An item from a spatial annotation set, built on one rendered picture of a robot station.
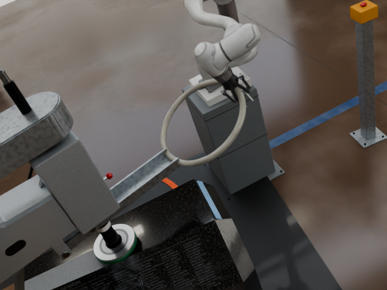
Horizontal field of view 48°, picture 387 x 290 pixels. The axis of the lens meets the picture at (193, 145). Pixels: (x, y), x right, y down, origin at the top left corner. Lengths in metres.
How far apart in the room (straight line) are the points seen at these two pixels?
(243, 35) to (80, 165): 0.85
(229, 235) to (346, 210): 1.14
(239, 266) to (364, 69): 1.64
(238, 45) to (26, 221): 1.10
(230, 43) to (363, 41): 1.34
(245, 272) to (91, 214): 0.80
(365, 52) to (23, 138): 2.23
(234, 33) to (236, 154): 1.36
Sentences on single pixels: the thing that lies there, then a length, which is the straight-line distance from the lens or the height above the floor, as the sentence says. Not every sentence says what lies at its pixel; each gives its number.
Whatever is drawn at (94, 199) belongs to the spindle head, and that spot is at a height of 1.24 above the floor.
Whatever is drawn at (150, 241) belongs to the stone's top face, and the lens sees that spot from 2.17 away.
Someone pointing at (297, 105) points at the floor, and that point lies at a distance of 3.98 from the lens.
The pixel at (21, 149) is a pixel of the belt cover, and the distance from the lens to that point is 1.64.
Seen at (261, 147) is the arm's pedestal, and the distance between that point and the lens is 3.16.
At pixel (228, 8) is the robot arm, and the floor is 1.42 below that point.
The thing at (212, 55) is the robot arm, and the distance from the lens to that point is 1.89.
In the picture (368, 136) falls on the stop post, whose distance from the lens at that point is 3.53.
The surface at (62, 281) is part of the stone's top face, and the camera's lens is 2.27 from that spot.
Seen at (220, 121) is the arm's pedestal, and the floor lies 0.68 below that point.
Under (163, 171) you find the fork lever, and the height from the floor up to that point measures 1.09.
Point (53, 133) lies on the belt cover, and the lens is 1.65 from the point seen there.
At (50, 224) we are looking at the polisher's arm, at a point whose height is 1.25.
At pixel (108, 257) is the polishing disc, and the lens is 2.14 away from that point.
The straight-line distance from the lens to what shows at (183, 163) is 2.03.
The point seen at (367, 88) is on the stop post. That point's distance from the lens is 3.25.
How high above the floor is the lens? 2.41
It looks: 39 degrees down
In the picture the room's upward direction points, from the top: 21 degrees counter-clockwise
